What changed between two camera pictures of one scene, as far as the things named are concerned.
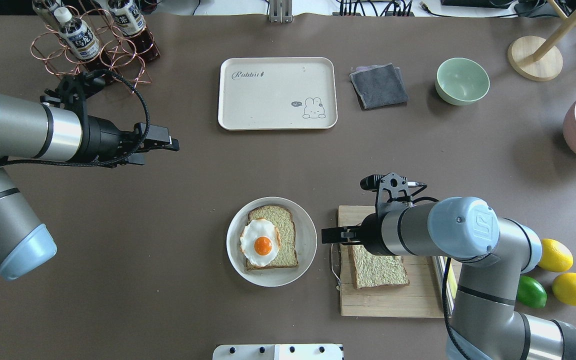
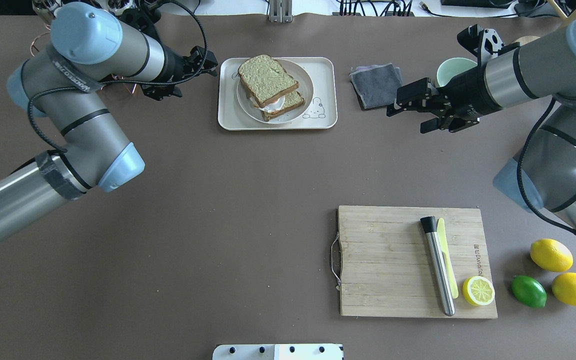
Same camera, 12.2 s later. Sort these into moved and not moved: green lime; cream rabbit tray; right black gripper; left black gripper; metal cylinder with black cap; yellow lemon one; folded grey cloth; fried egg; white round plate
Moved: right black gripper; white round plate; left black gripper; fried egg
Not moved: green lime; cream rabbit tray; yellow lemon one; folded grey cloth; metal cylinder with black cap
